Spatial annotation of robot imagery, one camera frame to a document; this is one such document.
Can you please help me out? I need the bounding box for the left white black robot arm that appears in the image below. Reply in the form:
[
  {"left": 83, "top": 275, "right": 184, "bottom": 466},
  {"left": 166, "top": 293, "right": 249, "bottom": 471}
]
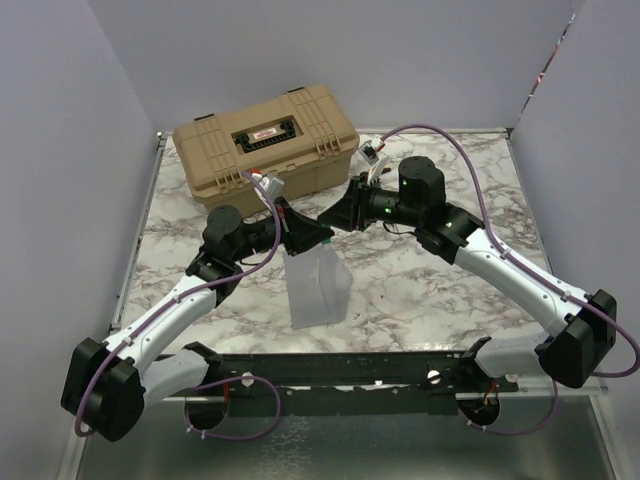
[{"left": 61, "top": 197, "right": 334, "bottom": 442}]

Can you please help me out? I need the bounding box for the grey translucent envelope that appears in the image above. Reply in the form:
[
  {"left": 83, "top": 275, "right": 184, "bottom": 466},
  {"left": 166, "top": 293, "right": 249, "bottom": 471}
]
[{"left": 283, "top": 244, "right": 353, "bottom": 330}]

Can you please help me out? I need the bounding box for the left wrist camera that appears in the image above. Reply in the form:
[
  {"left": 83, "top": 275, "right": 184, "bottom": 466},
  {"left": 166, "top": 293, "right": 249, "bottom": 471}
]
[{"left": 250, "top": 170, "right": 285, "bottom": 203}]

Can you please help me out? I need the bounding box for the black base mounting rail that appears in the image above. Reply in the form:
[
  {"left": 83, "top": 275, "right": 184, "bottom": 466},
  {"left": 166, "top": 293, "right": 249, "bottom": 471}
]
[{"left": 177, "top": 351, "right": 518, "bottom": 417}]

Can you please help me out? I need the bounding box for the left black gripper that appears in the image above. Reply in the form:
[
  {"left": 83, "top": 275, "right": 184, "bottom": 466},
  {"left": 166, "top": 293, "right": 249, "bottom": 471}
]
[{"left": 231, "top": 197, "right": 335, "bottom": 263}]

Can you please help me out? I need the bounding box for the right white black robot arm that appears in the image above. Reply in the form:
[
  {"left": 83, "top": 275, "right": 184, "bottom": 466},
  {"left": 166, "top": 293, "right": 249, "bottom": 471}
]
[{"left": 318, "top": 156, "right": 617, "bottom": 391}]

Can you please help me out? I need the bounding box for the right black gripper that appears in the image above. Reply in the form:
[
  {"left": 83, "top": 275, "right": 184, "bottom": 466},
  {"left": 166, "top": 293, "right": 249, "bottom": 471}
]
[{"left": 317, "top": 172, "right": 422, "bottom": 233}]

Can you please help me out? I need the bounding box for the tan plastic toolbox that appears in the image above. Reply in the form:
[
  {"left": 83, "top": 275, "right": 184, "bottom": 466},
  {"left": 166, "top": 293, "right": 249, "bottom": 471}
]
[{"left": 172, "top": 85, "right": 360, "bottom": 216}]

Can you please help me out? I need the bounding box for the aluminium frame rail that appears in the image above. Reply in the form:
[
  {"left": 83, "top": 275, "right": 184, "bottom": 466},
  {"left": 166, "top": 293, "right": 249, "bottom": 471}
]
[{"left": 55, "top": 131, "right": 170, "bottom": 479}]

